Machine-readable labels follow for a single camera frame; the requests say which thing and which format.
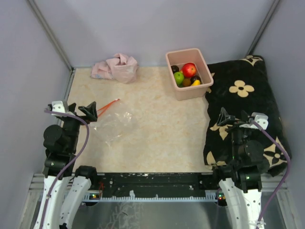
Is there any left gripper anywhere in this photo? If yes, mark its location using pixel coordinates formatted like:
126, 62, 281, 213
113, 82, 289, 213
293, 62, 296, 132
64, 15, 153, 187
61, 101, 97, 151

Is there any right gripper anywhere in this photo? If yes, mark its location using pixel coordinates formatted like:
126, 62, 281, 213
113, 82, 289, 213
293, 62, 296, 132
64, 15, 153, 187
217, 106, 255, 161

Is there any clear zip top bag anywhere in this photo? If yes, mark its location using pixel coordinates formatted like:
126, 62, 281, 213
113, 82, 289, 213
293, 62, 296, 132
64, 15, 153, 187
90, 99, 138, 146

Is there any large red apple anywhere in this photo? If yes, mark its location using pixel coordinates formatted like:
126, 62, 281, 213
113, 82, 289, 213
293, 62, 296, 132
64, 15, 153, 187
182, 62, 197, 78

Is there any green apple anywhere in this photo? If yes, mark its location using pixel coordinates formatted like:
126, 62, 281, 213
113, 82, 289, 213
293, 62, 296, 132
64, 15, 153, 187
173, 72, 184, 85

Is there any pink plastic bin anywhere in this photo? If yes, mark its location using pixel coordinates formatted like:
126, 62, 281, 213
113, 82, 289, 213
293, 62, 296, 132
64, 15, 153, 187
165, 48, 214, 101

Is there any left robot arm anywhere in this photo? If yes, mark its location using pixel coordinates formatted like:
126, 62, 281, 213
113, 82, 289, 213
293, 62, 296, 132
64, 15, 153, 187
34, 101, 99, 229

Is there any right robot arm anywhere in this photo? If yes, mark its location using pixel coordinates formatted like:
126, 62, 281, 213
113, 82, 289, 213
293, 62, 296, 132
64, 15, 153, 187
213, 108, 268, 229

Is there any black floral cushion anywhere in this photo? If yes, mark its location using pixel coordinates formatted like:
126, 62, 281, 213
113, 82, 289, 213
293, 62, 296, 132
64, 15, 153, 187
203, 55, 292, 170

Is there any yellow pear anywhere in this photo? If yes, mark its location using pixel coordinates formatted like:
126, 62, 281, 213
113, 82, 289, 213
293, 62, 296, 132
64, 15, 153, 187
191, 80, 201, 86

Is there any dark plum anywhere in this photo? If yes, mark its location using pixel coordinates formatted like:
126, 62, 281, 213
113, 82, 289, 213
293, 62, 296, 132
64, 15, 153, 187
171, 65, 180, 74
190, 75, 202, 84

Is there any pink crumpled cloth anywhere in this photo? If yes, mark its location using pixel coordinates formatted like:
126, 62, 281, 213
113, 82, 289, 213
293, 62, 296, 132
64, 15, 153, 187
91, 53, 139, 84

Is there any brown kiwi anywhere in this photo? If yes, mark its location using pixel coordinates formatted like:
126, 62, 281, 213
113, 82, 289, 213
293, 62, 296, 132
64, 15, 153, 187
182, 78, 192, 87

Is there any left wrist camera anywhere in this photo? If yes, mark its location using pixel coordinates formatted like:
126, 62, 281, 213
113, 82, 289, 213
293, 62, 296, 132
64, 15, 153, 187
48, 100, 69, 116

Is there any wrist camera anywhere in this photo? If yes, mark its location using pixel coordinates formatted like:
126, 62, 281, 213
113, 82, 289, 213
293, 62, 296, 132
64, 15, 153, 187
248, 112, 269, 130
48, 100, 69, 116

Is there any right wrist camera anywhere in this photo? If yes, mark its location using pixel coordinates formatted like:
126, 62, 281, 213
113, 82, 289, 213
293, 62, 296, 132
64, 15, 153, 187
248, 112, 269, 130

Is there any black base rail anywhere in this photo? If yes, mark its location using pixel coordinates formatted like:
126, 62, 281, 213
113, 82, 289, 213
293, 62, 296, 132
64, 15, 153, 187
89, 172, 220, 198

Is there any left metal frame post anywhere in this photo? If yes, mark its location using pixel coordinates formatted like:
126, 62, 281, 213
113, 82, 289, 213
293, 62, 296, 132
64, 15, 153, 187
25, 0, 73, 71

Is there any metal frame post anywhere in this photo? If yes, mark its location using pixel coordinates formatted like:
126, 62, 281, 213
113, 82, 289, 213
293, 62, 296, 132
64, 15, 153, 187
246, 0, 281, 55
25, 0, 73, 71

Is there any right metal frame post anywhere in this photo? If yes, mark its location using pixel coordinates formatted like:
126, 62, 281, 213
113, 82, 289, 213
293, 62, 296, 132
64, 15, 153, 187
246, 0, 281, 55

